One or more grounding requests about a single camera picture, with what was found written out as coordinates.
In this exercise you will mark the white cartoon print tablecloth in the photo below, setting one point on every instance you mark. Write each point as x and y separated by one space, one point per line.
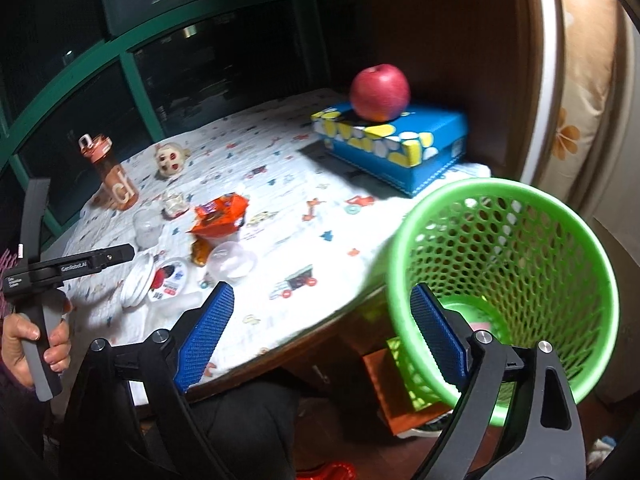
316 227

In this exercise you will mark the white round plastic lid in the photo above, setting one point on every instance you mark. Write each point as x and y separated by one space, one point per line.
138 281

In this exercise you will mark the orange snack wrapper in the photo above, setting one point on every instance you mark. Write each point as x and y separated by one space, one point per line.
220 217

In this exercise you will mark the small plush strawberry toy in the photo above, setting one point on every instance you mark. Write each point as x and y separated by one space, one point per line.
170 159

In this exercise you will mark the person's left hand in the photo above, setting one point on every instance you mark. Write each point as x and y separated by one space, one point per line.
18 333

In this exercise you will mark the green window frame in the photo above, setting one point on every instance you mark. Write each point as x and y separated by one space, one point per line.
135 70

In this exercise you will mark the clear plastic dome lid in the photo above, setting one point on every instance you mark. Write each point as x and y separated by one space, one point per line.
229 262

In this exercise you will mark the floral pillow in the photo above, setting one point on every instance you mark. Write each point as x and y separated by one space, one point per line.
587 139

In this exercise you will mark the berry yogurt cup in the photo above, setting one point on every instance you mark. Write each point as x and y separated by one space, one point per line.
169 280

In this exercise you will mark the orange box under table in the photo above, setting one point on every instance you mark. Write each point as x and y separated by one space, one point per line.
395 409

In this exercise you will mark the green mesh trash basket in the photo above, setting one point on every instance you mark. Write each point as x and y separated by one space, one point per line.
512 260

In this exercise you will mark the clear plastic cup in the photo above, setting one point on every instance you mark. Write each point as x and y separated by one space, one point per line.
148 225

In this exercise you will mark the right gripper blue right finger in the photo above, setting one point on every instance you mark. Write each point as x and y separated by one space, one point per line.
446 334

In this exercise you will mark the orange peel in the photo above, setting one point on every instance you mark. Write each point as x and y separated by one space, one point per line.
200 250

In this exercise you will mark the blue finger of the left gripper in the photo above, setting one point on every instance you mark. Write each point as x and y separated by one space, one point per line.
103 258

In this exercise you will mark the red apple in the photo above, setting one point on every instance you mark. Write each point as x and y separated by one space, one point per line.
379 93

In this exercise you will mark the red object on floor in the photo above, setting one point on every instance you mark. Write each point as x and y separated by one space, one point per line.
330 471

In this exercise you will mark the blue yellow tissue box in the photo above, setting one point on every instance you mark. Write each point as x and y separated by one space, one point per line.
408 153

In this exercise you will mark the white paper ball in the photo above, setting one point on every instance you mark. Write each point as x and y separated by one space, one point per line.
174 205

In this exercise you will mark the person's dark trouser leg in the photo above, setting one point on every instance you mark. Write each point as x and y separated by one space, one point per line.
251 429

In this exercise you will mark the orange water bottle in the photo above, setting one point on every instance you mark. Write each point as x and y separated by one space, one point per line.
114 179

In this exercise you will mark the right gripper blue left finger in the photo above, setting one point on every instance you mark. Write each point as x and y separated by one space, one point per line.
198 332

